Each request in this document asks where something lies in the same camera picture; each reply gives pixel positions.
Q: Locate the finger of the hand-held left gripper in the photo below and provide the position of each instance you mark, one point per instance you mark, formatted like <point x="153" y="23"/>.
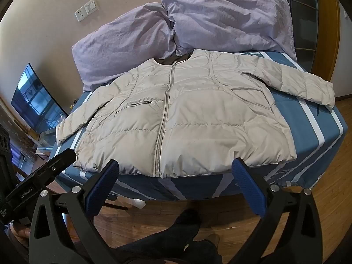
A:
<point x="56" y="165"/>

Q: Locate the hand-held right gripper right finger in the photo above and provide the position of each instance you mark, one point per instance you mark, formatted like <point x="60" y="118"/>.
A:
<point x="249" y="188"/>

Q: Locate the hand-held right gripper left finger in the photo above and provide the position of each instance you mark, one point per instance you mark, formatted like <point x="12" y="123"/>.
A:
<point x="99" y="188"/>

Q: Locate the beige puffer jacket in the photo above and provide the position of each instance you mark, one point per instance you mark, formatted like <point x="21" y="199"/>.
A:
<point x="192" y="110"/>

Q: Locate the person's left hand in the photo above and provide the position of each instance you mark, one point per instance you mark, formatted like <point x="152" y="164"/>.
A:
<point x="19" y="232"/>

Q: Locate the clear plastic bin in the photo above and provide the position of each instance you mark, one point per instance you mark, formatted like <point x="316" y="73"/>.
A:
<point x="45" y="143"/>

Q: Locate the small yellow object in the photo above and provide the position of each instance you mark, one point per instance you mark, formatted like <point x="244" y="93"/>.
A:
<point x="72" y="105"/>

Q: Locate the flat screen television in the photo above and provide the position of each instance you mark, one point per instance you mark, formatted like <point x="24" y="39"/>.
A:
<point x="35" y="99"/>

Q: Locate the blue white-striped cloth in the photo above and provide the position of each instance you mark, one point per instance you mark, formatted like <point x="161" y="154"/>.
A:
<point x="302" y="134"/>

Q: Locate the person's leg in dark trousers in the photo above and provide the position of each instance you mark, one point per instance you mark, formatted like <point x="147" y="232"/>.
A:
<point x="167" y="242"/>

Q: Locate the lavender t-shirt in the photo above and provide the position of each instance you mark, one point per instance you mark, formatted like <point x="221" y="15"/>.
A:
<point x="118" y="41"/>

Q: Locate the lavender pillow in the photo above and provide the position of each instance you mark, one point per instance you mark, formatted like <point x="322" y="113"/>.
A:
<point x="225" y="19"/>

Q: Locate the white wall socket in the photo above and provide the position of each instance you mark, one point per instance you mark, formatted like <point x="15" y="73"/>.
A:
<point x="80" y="13"/>

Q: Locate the white light switch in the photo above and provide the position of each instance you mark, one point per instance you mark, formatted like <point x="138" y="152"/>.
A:
<point x="91" y="7"/>

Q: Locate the glass door with wooden frame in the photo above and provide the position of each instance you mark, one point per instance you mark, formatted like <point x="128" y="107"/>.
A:
<point x="299" y="11"/>

